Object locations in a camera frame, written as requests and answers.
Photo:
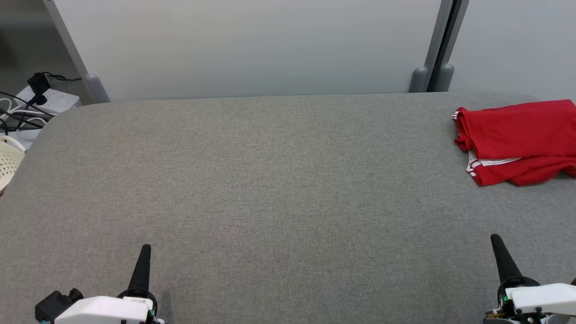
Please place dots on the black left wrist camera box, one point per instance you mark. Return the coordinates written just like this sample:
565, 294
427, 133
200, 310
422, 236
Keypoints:
54, 306

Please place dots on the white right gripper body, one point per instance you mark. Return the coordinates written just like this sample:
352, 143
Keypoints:
544, 299

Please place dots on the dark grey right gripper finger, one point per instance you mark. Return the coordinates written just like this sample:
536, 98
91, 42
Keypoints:
506, 265

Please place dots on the black plug adapter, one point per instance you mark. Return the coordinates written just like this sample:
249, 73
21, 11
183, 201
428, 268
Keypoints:
38, 83

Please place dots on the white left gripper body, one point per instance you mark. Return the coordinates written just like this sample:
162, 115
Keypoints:
103, 310

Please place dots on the cream perforated laundry basket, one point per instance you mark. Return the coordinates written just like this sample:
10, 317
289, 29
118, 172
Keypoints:
8, 162

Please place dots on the red jersey with white sleeves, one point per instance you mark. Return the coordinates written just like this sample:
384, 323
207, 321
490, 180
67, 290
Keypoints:
517, 130

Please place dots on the white power strip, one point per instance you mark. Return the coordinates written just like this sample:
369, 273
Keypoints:
27, 135
58, 99

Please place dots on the white partition panel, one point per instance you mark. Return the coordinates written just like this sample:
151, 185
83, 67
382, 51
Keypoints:
247, 45
517, 45

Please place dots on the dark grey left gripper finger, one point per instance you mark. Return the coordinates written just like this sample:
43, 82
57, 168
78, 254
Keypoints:
141, 270

